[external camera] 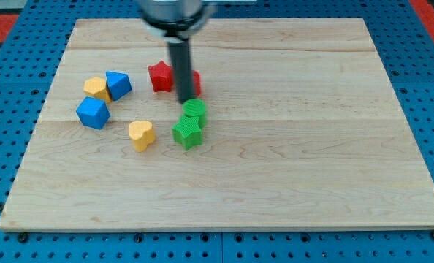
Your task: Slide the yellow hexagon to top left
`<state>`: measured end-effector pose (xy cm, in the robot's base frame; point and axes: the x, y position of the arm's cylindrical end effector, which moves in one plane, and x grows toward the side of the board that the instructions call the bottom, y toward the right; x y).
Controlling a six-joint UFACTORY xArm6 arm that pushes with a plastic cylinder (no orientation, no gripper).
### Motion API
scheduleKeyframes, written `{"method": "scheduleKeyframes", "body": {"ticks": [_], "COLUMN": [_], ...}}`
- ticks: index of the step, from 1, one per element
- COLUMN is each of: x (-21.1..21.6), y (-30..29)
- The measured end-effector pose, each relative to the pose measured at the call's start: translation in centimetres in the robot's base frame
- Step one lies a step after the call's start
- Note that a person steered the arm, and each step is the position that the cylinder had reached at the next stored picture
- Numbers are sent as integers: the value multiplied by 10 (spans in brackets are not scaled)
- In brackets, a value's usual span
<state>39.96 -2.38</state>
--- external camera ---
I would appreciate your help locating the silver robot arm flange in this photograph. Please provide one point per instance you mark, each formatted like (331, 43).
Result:
(175, 20)

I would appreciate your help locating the yellow hexagon block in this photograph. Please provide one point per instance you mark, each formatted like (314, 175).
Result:
(96, 87)

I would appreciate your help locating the green star block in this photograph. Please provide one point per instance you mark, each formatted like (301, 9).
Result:
(187, 132)

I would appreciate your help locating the green cylinder block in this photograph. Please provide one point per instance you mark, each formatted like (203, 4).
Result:
(196, 108)

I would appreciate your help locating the red block behind rod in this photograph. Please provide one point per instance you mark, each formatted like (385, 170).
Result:
(197, 83)

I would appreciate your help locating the light wooden board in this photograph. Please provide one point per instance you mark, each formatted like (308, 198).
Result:
(304, 133)

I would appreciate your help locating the yellow heart block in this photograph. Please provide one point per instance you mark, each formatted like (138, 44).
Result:
(142, 134)

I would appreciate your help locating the red star block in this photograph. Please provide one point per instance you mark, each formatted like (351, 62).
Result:
(161, 77)

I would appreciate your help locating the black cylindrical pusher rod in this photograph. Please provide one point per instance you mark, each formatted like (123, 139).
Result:
(180, 57)

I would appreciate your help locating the blue triangular block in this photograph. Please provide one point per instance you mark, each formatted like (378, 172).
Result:
(118, 83)

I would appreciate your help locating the blue cube block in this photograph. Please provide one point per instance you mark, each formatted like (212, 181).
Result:
(93, 112)

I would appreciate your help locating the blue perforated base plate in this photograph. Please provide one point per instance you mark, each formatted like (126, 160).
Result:
(30, 57)

